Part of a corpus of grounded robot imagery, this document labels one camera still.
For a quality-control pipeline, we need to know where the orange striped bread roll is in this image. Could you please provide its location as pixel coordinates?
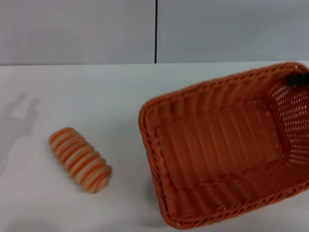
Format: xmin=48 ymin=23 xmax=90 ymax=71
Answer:
xmin=48 ymin=126 xmax=112 ymax=194

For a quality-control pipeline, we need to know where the orange woven plastic basket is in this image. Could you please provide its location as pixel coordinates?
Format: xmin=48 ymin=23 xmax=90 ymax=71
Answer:
xmin=138 ymin=61 xmax=309 ymax=230

